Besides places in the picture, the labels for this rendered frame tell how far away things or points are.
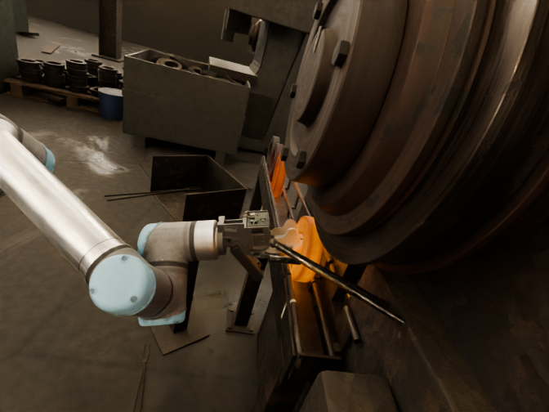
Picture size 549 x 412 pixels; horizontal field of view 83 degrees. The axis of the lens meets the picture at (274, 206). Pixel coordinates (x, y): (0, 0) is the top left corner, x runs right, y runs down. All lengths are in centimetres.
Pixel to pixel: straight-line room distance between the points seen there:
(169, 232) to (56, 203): 21
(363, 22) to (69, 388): 130
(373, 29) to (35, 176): 63
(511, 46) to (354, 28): 12
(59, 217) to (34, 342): 88
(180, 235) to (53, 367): 84
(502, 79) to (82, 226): 60
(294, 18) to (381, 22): 275
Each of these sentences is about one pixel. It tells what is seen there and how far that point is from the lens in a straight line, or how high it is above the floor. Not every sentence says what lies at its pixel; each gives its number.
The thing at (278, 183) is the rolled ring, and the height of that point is 68.
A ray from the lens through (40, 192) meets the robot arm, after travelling 71.
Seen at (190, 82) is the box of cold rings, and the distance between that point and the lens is 286.
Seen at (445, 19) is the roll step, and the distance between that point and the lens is 33.
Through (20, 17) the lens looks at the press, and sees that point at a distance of 835.
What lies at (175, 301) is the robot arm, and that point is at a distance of 66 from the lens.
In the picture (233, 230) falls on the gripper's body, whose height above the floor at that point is 77.
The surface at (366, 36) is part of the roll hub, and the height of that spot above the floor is 117.
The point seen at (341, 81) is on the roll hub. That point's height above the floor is 113.
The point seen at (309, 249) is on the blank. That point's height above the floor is 79.
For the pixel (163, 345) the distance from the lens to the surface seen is 141.
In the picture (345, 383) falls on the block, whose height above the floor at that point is 80.
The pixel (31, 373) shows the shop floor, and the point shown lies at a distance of 142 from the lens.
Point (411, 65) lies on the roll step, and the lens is 31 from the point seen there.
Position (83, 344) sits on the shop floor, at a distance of 145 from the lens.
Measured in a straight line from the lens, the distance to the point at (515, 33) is 29.
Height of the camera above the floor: 115
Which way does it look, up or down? 27 degrees down
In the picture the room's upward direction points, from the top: 16 degrees clockwise
